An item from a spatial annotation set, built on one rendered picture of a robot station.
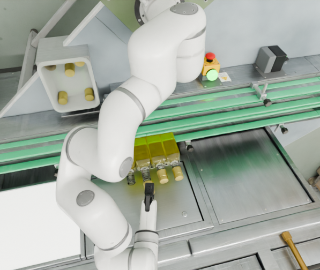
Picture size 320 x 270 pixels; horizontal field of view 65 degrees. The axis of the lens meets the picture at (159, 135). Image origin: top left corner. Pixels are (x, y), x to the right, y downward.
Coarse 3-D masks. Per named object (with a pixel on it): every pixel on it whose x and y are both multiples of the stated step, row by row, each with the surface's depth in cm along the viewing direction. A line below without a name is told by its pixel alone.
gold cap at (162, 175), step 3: (159, 171) 92; (162, 171) 92; (165, 171) 93; (159, 174) 92; (162, 174) 91; (165, 174) 92; (159, 177) 91; (162, 177) 91; (165, 177) 91; (159, 180) 91; (162, 180) 91; (165, 180) 91; (162, 183) 92
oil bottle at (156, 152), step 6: (150, 138) 101; (156, 138) 101; (150, 144) 99; (156, 144) 99; (150, 150) 97; (156, 150) 97; (162, 150) 97; (150, 156) 97; (156, 156) 95; (162, 156) 95; (156, 162) 94; (162, 162) 95
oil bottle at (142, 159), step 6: (138, 138) 101; (144, 138) 101; (138, 144) 99; (144, 144) 99; (138, 150) 97; (144, 150) 97; (138, 156) 95; (144, 156) 95; (138, 162) 94; (144, 162) 94; (150, 162) 95; (138, 168) 95; (150, 168) 97
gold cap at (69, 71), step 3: (66, 63) 90; (69, 63) 90; (72, 63) 91; (66, 66) 89; (69, 66) 89; (72, 66) 90; (66, 69) 88; (69, 69) 88; (72, 69) 89; (66, 72) 89; (69, 72) 89; (72, 72) 89; (66, 75) 89; (69, 75) 90; (72, 75) 90
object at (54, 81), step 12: (60, 60) 82; (72, 60) 83; (84, 60) 84; (48, 72) 91; (60, 72) 93; (84, 72) 95; (48, 84) 89; (60, 84) 97; (72, 84) 98; (84, 84) 99; (48, 96) 91; (72, 96) 102; (84, 96) 102; (96, 96) 96; (60, 108) 98; (72, 108) 98; (84, 108) 99
